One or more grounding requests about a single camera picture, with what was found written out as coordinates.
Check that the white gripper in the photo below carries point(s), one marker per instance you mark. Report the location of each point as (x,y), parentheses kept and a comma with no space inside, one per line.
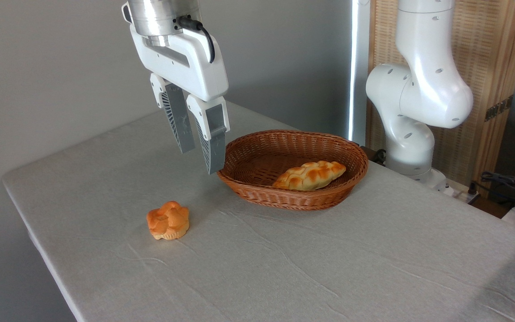
(190,71)

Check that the round flower-shaped bread bun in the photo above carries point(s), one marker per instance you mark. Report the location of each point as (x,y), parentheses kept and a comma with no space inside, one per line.
(168,221)

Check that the long braided bread loaf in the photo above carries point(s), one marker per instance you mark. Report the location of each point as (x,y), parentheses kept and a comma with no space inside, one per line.
(311,175)

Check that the brown oval wicker basket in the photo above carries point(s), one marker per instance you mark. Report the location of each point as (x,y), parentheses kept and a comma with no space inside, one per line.
(293,199)

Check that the grey tablecloth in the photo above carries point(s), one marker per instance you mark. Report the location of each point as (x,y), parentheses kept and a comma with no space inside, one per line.
(239,268)

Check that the white power strip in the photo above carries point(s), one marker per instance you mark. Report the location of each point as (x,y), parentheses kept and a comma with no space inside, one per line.
(461,193)

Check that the wooden slatted folding screen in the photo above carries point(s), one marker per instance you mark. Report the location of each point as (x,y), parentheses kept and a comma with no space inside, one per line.
(485,67)

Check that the white vertical light post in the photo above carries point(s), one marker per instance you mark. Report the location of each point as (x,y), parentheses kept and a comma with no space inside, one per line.
(360,67)

